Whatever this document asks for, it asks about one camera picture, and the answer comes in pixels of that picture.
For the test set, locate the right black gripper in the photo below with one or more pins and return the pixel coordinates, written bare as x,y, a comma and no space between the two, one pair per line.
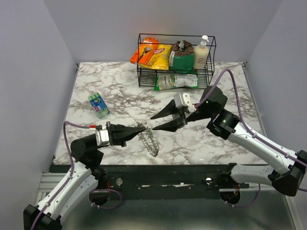
173,126

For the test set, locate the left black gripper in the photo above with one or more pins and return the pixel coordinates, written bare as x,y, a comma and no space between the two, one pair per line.
119,134

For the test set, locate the metal toothed key ring disc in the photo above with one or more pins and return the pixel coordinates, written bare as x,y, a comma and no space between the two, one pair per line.
149,143

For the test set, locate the key with green tag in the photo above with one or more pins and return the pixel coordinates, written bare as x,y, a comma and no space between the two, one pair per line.
149,132

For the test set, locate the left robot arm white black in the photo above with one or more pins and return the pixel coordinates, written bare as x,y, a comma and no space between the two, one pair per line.
82,177

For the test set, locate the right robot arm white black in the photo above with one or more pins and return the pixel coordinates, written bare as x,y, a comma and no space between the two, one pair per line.
284,169

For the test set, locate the green white snack bag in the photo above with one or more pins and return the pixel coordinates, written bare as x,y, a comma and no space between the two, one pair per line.
172,81

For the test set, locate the green blue sponge pack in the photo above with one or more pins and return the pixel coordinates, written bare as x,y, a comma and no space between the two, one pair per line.
99,105

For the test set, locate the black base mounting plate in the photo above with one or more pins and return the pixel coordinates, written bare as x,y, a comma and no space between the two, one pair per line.
156,182

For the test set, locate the brown green coffee bag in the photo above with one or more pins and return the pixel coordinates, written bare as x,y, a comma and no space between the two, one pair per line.
181,57

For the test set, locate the yellow chips bag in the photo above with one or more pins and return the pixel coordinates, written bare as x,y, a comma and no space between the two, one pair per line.
159,60

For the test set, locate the orange razor box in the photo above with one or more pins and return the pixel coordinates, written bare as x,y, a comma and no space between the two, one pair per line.
145,51

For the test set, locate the cream lotion pump bottle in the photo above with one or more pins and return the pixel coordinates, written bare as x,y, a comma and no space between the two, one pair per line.
201,53

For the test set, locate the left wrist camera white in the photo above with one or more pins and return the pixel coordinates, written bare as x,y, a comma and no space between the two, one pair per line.
102,136

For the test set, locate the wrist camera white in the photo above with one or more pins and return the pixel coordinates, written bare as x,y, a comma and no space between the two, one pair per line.
102,136
183,101

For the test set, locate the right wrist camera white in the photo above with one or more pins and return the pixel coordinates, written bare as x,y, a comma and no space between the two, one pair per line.
183,101

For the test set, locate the black wire shelf rack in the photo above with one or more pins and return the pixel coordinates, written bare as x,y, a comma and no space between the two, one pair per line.
146,77

